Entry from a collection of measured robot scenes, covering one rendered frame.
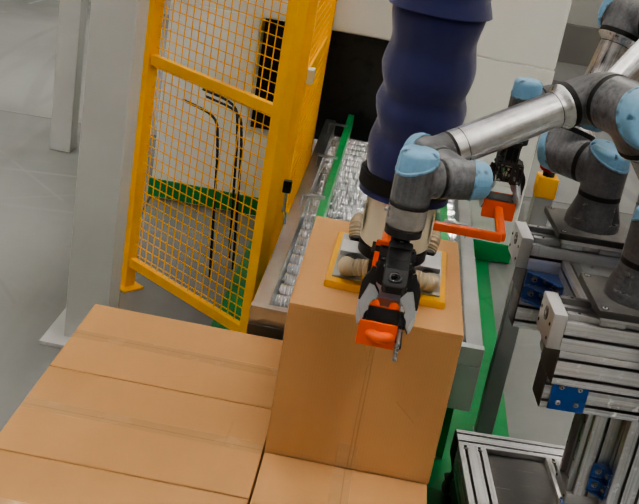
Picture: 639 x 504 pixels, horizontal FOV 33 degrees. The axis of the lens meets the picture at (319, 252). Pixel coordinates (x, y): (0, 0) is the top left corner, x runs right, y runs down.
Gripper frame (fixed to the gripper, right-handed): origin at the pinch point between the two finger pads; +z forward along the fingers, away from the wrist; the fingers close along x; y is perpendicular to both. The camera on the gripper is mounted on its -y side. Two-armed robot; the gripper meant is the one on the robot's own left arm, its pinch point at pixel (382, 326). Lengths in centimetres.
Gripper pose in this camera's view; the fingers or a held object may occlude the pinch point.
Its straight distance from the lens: 206.1
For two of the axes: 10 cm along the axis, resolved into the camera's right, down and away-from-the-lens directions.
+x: -9.8, -2.0, 0.5
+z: -1.7, 9.2, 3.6
